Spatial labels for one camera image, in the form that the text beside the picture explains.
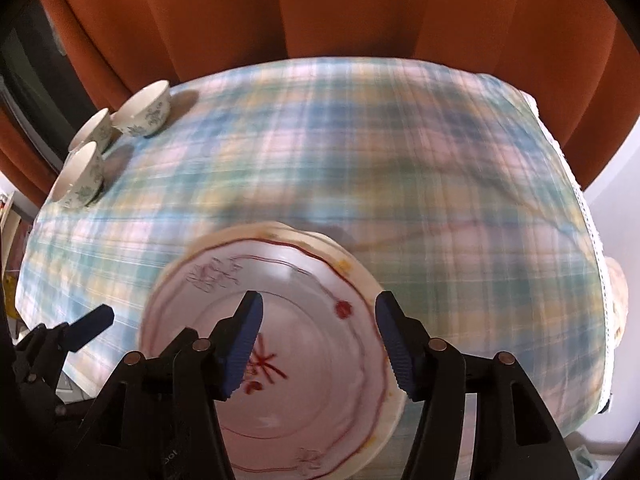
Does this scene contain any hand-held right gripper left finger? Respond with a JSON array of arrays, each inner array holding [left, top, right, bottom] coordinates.
[[65, 291, 264, 480]]

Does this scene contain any plaid tablecloth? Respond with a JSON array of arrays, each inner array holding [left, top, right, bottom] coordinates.
[[15, 57, 613, 461]]

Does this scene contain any narrow orange curtain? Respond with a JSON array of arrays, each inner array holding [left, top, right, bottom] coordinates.
[[0, 110, 53, 208]]

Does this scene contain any dark glass window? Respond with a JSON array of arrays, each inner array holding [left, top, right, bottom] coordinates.
[[0, 0, 68, 171]]

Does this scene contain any scalloped yellow flower plate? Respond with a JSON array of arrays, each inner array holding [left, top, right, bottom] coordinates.
[[190, 221, 351, 261]]

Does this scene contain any wide orange curtain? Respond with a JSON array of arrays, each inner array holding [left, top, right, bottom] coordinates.
[[39, 0, 640, 191]]

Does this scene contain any round yellow flower plate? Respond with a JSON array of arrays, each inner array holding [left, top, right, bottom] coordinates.
[[140, 227, 408, 480]]

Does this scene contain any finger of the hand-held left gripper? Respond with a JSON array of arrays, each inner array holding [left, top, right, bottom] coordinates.
[[30, 305, 115, 362]]

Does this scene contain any white floral ceramic bowl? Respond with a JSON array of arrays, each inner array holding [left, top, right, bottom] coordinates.
[[111, 80, 172, 139], [48, 141, 105, 210], [67, 108, 121, 156]]

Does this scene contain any small red print plate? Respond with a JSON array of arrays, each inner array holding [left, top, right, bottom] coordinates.
[[145, 242, 393, 476]]

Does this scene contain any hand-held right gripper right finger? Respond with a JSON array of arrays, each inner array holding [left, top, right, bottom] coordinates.
[[375, 291, 581, 480]]

